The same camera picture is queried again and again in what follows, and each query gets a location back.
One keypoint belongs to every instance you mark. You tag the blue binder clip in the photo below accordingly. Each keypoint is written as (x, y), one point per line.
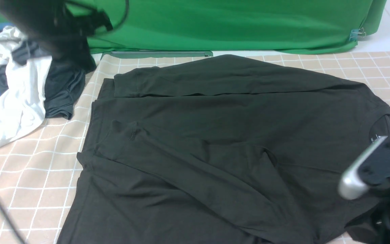
(357, 34)

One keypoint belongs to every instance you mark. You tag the dark gray long-sleeve shirt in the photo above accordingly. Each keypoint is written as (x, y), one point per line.
(226, 150)

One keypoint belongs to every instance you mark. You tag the green backdrop cloth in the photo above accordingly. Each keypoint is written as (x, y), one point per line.
(292, 26)

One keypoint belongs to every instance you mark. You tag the beige checkered tablecloth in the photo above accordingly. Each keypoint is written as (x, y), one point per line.
(39, 172)

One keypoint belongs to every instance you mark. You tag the white crumpled shirt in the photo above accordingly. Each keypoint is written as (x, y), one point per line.
(22, 105)

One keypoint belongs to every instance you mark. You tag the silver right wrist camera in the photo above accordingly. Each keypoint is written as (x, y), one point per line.
(351, 185)

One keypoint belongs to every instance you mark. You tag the dark teal crumpled shirt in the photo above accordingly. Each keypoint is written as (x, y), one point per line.
(64, 83)

